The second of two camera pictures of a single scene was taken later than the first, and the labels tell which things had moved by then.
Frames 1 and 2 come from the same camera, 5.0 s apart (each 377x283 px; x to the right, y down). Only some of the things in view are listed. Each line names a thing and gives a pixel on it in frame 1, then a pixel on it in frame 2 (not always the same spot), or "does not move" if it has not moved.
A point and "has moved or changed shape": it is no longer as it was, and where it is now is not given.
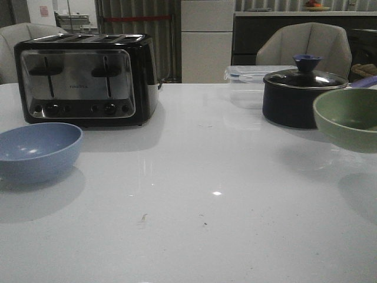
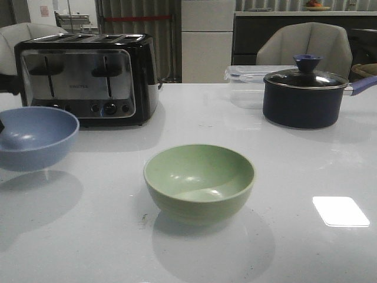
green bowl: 347,117 to 198,184
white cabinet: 206,38 does not move
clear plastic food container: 247,84 does not move
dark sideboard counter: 248,29 does not move
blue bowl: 39,152 has moved or changed shape
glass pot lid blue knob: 306,78 does not move
